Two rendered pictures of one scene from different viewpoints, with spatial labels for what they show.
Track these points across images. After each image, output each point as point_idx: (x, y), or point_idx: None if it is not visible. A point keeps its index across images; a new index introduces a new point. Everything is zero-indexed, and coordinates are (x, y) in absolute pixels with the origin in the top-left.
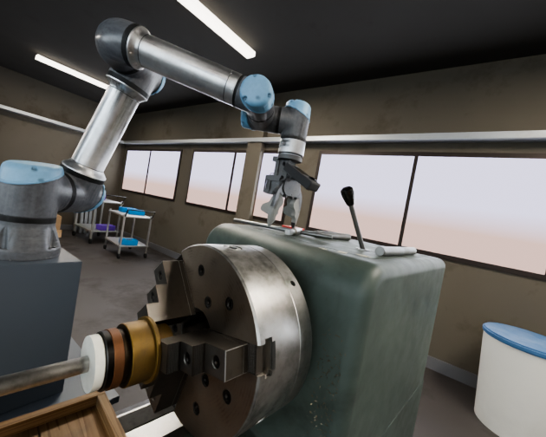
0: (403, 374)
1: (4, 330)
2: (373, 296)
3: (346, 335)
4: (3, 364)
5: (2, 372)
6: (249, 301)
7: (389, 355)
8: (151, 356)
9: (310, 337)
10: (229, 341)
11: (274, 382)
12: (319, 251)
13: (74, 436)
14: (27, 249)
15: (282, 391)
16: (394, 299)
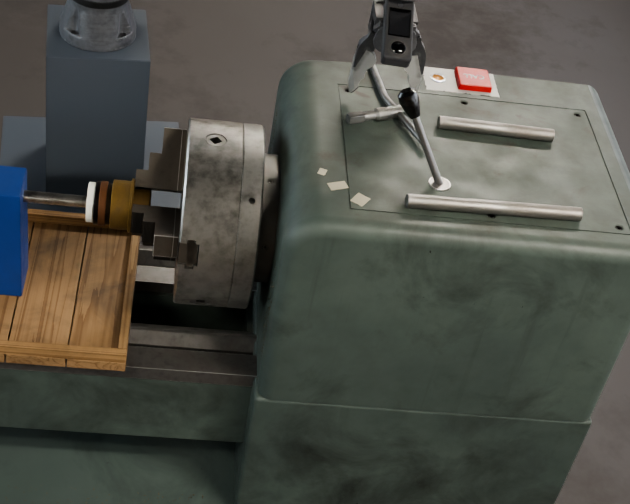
0: (449, 367)
1: (81, 121)
2: (298, 248)
3: (277, 271)
4: (84, 153)
5: (83, 160)
6: (182, 205)
7: (374, 322)
8: (124, 215)
9: (252, 258)
10: (171, 229)
11: (197, 276)
12: (308, 175)
13: (107, 247)
14: (96, 39)
15: (212, 287)
16: (366, 264)
